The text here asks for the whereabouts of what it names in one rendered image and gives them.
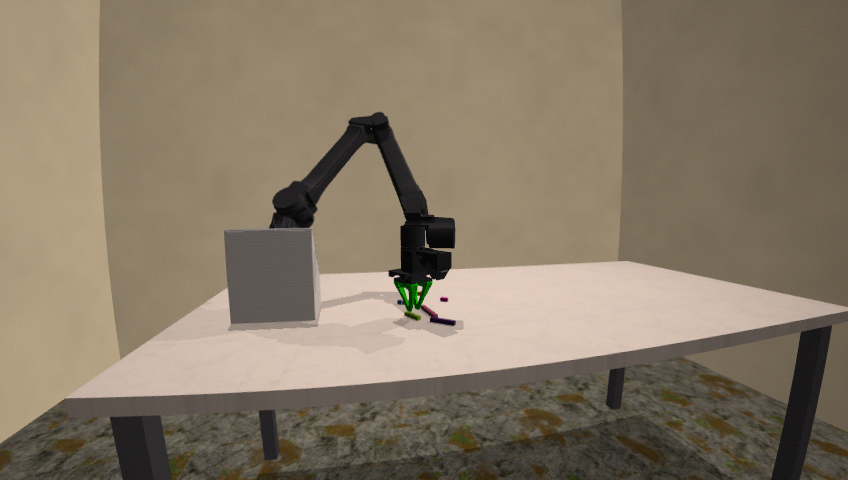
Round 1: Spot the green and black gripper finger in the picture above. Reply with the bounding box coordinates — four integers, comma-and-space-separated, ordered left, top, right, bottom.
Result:
414, 281, 433, 310
394, 281, 418, 312

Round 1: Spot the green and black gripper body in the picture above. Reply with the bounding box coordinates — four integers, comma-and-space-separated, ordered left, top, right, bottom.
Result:
388, 247, 433, 285

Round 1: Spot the dark purple rod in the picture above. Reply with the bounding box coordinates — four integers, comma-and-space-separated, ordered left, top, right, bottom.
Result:
430, 317, 456, 326

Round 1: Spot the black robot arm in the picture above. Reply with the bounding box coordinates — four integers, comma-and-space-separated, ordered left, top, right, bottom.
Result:
270, 112, 455, 280

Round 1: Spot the pink rod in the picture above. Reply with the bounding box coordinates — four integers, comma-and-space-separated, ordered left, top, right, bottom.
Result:
421, 305, 438, 317

